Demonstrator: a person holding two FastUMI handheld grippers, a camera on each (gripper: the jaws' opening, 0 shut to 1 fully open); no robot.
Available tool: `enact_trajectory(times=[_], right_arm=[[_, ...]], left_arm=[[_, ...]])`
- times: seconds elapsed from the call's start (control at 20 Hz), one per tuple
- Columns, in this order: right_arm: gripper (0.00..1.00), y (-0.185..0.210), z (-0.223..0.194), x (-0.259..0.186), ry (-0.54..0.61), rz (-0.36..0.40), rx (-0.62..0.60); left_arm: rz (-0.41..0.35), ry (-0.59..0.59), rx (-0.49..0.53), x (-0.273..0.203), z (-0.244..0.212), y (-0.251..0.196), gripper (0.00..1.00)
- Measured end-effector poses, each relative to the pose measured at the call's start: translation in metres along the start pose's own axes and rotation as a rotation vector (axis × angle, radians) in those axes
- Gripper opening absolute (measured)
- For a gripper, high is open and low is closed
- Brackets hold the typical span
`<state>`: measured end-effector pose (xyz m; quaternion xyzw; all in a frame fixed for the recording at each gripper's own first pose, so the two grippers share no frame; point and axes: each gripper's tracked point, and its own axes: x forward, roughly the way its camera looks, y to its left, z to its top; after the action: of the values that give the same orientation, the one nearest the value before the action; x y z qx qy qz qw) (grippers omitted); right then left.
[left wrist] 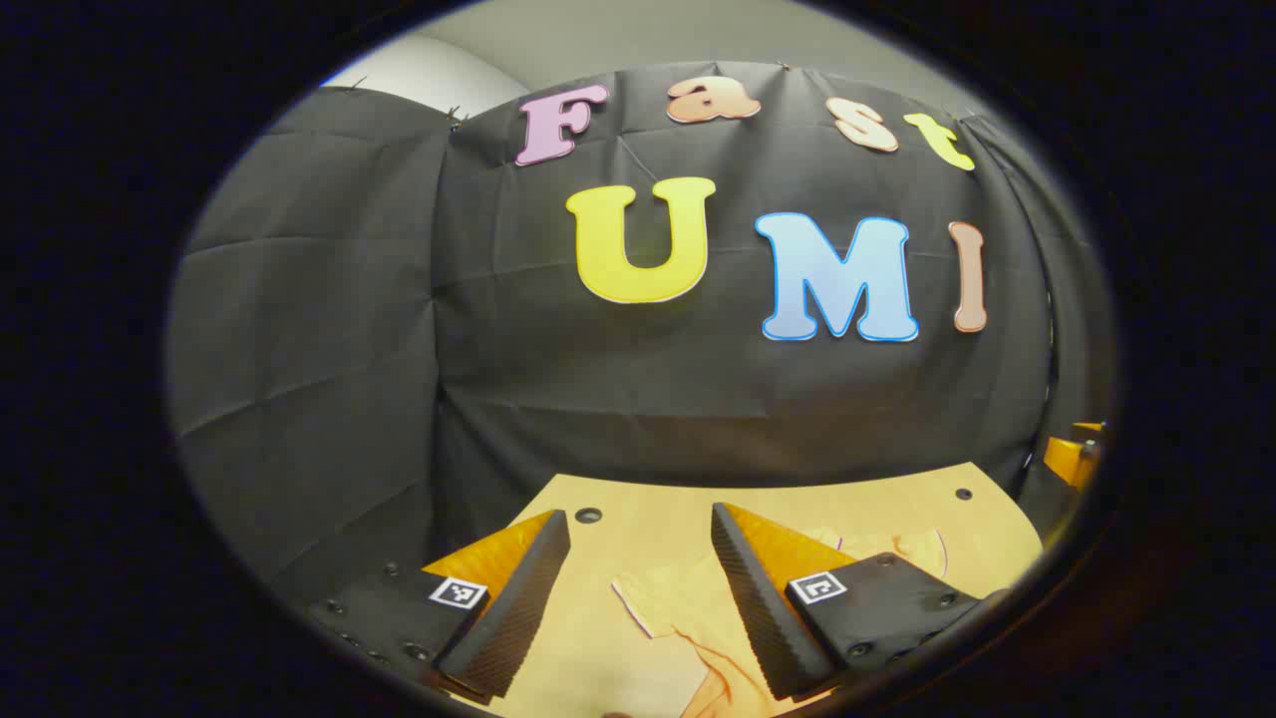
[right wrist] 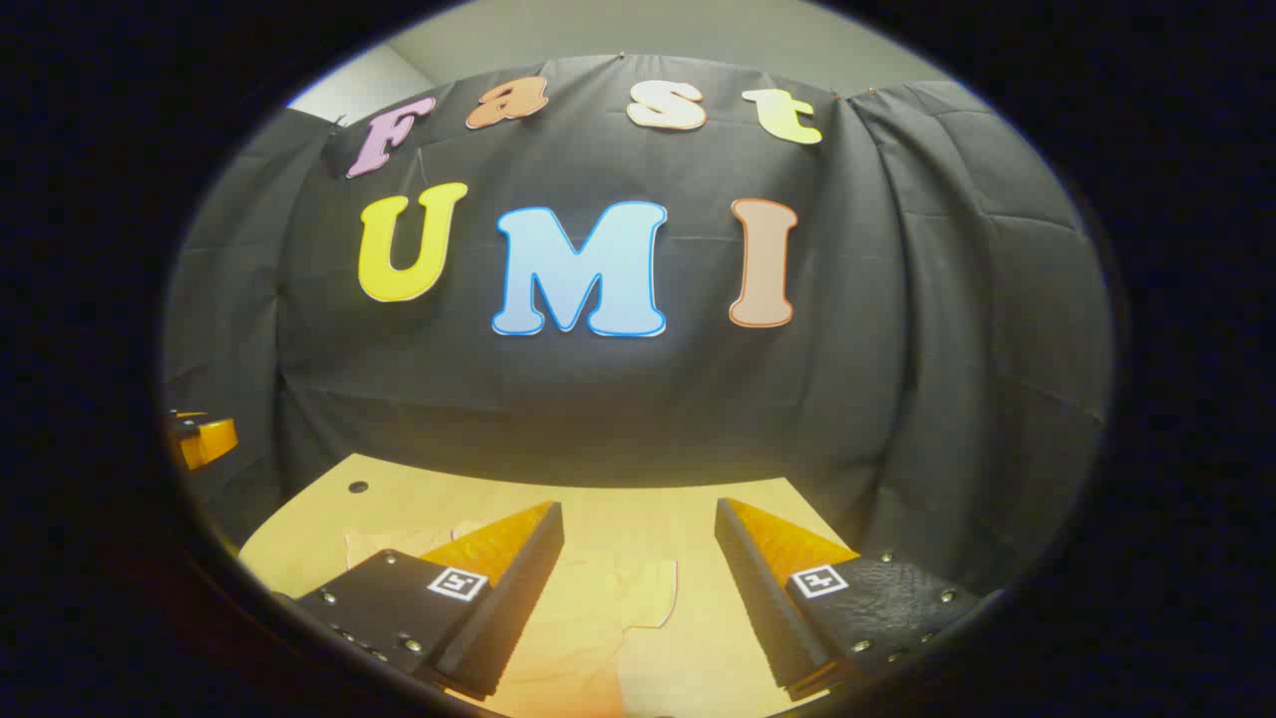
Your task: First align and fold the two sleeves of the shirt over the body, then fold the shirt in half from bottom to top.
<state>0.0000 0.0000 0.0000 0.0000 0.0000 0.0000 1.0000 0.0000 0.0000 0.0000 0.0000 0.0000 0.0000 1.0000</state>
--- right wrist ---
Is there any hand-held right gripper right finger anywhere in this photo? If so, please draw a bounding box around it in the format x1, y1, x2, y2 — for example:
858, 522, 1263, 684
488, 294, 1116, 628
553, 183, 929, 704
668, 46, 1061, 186
714, 498, 983, 701

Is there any black backdrop cloth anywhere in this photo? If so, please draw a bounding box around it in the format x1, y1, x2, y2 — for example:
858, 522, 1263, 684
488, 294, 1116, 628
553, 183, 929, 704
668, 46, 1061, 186
162, 55, 1115, 599

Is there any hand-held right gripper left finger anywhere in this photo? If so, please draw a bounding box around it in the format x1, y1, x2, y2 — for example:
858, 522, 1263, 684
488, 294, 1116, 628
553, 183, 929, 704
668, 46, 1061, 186
294, 501, 565, 701

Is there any orange T-shirt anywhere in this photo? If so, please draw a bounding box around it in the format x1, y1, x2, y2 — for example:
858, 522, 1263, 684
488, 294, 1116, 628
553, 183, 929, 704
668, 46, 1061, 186
344, 524, 681, 718

